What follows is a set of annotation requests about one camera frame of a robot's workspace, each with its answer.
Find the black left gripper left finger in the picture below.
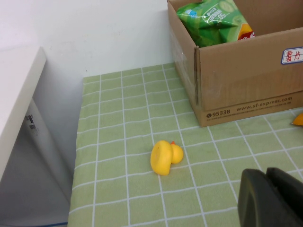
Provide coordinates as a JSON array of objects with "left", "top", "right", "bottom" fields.
[{"left": 237, "top": 168, "right": 285, "bottom": 227}]

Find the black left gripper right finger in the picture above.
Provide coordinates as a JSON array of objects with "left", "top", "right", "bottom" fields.
[{"left": 265, "top": 167, "right": 303, "bottom": 227}]

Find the large yellow fries snack bag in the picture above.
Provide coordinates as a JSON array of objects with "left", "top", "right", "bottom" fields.
[{"left": 290, "top": 113, "right": 303, "bottom": 127}]

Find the yellow rubber duck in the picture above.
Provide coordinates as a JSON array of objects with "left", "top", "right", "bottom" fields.
[{"left": 150, "top": 140, "right": 185, "bottom": 176}]

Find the cardboard box with printed base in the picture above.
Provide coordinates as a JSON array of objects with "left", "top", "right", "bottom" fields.
[{"left": 167, "top": 0, "right": 303, "bottom": 128}]

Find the green checked tablecloth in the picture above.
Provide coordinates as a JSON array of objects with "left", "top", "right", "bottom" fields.
[{"left": 67, "top": 63, "right": 303, "bottom": 227}]

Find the green Lay's chips bag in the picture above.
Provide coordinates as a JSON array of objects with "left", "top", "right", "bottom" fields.
[{"left": 176, "top": 0, "right": 256, "bottom": 48}]

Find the white cabinet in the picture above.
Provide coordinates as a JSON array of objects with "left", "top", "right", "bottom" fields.
[{"left": 0, "top": 46, "right": 76, "bottom": 227}]

